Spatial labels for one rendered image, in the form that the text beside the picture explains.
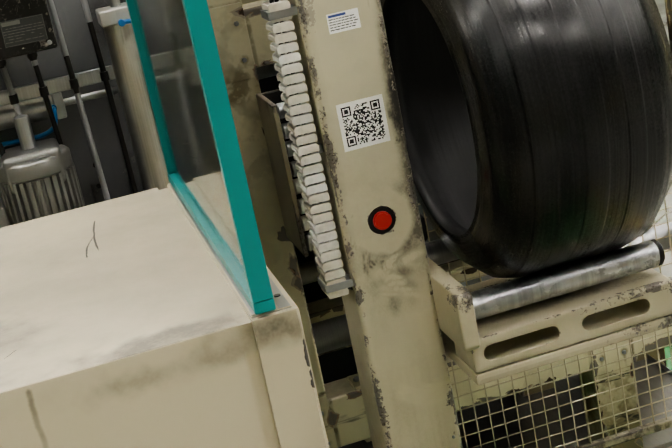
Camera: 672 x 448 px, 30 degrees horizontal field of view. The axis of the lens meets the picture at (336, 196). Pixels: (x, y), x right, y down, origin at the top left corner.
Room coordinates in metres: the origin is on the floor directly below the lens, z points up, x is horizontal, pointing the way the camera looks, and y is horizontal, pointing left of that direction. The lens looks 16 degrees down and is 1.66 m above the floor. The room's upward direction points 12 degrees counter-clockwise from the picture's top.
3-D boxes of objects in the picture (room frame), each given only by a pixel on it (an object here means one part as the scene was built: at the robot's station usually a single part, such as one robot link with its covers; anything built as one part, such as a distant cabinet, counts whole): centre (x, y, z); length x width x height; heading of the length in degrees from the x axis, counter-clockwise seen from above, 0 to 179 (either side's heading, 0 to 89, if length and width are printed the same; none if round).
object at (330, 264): (1.90, 0.03, 1.19); 0.05 x 0.04 x 0.48; 12
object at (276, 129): (2.34, 0.00, 1.05); 0.20 x 0.15 x 0.30; 102
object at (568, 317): (1.88, -0.32, 0.84); 0.36 x 0.09 x 0.06; 102
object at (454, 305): (1.98, -0.12, 0.90); 0.40 x 0.03 x 0.10; 12
